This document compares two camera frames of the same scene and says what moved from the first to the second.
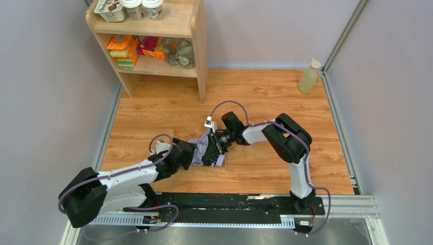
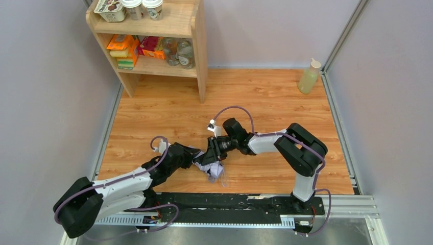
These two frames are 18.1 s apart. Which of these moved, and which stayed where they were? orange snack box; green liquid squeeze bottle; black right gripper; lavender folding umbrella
Moved: lavender folding umbrella
Stayed: orange snack box; green liquid squeeze bottle; black right gripper
